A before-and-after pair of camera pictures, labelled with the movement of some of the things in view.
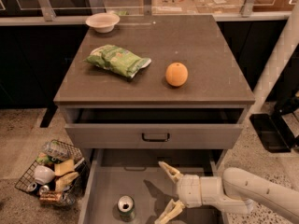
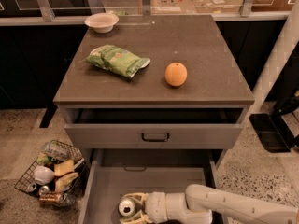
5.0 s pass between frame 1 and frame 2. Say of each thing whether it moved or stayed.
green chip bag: stayed
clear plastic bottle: stayed
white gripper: moved
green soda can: stayed
